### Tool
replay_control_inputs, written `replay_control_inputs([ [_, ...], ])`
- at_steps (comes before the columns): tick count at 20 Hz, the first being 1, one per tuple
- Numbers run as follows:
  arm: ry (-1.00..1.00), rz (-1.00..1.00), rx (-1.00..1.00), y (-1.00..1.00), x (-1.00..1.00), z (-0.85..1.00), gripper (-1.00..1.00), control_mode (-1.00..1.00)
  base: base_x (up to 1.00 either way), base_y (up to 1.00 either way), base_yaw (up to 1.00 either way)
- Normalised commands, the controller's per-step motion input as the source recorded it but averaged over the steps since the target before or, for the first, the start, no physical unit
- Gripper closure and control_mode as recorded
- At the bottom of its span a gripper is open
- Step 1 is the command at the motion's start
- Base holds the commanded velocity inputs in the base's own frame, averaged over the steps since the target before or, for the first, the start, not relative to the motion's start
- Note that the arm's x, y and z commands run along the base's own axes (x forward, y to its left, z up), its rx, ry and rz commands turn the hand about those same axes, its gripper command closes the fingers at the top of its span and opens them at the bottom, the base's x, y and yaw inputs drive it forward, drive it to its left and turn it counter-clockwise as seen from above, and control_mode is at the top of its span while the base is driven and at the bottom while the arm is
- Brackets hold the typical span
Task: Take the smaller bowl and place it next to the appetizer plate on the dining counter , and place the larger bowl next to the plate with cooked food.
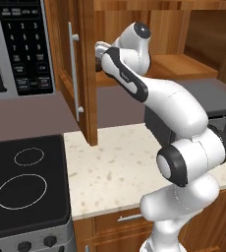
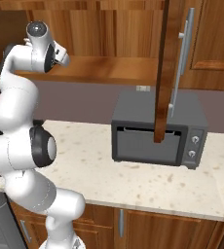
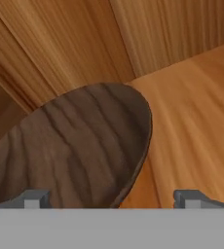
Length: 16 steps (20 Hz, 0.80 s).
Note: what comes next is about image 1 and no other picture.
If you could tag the narrow wooden drawer front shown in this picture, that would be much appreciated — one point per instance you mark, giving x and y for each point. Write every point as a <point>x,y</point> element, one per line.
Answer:
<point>84,229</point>

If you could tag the silver microwave oven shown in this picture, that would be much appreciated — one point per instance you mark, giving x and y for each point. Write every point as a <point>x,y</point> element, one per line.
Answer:
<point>23,46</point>

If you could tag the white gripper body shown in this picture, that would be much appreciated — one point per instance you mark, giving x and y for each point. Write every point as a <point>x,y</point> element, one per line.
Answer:
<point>100,50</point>

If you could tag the black glass hob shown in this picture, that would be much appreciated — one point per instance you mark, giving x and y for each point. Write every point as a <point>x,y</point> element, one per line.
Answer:
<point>26,183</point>

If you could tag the silver stove front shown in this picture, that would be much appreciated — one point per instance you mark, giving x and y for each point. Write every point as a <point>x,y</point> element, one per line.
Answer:
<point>29,234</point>

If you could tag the dark grey toaster oven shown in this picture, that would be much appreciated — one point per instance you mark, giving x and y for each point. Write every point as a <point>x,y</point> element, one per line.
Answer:
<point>213,95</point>

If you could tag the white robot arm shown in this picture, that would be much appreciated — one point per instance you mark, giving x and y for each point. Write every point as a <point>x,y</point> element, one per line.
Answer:
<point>180,111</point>

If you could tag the wooden wall cupboard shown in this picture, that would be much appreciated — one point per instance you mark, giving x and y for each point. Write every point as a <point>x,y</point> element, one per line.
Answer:
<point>183,39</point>

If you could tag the wide wooden base cupboard door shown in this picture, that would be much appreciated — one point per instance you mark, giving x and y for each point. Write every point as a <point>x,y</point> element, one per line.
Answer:
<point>216,220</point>

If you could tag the open wooden cupboard door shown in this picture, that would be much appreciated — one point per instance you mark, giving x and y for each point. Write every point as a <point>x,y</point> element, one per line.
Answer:
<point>85,65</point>

